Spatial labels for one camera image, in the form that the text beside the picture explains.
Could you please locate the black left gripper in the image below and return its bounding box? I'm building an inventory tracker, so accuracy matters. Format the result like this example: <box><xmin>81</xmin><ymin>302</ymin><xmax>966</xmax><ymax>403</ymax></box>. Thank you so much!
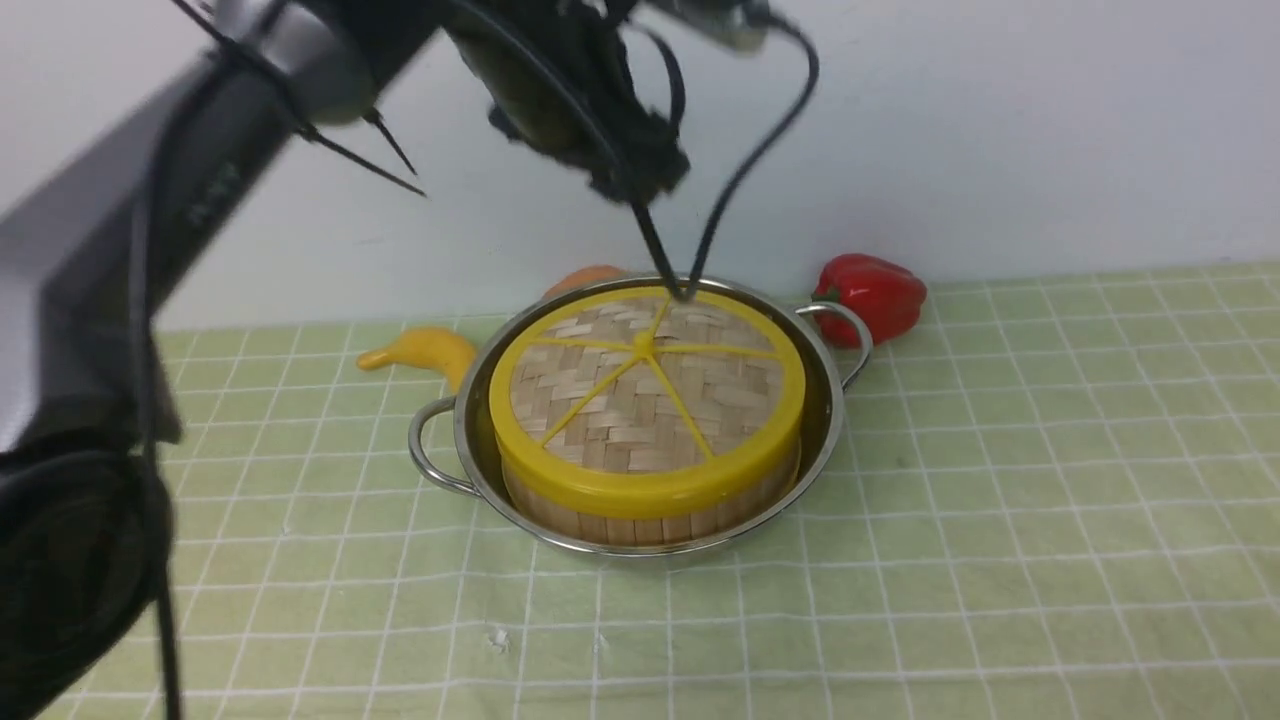
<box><xmin>444</xmin><ymin>1</ymin><xmax>820</xmax><ymax>299</ymax></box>

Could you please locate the yellow rimmed woven steamer lid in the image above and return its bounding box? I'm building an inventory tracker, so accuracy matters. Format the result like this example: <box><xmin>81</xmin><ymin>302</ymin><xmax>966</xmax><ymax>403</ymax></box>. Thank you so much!
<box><xmin>488</xmin><ymin>281</ymin><xmax>806</xmax><ymax>520</ymax></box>

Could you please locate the yellow rimmed bamboo steamer basket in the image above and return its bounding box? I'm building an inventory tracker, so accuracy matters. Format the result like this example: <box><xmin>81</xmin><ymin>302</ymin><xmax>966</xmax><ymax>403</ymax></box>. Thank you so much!
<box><xmin>502</xmin><ymin>448</ymin><xmax>800</xmax><ymax>550</ymax></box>

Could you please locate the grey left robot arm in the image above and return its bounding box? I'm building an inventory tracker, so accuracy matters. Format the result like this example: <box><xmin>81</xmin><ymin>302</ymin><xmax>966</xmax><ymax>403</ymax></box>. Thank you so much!
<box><xmin>1</xmin><ymin>1</ymin><xmax>820</xmax><ymax>719</ymax></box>

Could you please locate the orange toy food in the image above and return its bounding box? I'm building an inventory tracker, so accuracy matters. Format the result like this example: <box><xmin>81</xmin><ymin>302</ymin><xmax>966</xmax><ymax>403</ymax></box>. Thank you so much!
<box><xmin>541</xmin><ymin>264</ymin><xmax>628</xmax><ymax>299</ymax></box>

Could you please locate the red bell pepper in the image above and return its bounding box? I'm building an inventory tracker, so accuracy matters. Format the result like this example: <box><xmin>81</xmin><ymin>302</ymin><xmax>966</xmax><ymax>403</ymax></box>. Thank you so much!
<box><xmin>812</xmin><ymin>252</ymin><xmax>928</xmax><ymax>346</ymax></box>

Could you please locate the yellow toy banana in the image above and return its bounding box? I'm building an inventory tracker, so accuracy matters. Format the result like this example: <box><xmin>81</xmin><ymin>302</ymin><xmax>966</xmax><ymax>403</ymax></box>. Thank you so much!
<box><xmin>356</xmin><ymin>325</ymin><xmax>477</xmax><ymax>393</ymax></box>

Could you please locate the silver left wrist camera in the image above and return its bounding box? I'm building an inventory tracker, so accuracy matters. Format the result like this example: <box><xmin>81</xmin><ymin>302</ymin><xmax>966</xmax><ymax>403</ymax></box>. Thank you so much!
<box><xmin>645</xmin><ymin>0</ymin><xmax>772</xmax><ymax>55</ymax></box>

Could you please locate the stainless steel two-handled pot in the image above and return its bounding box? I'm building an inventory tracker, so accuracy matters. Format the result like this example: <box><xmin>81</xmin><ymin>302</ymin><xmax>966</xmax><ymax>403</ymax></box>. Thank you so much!
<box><xmin>407</xmin><ymin>274</ymin><xmax>870</xmax><ymax>562</ymax></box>

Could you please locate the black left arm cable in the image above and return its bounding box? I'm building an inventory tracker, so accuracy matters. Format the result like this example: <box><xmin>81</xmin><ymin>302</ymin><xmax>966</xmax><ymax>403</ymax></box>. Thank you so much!
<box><xmin>125</xmin><ymin>0</ymin><xmax>691</xmax><ymax>720</ymax></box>

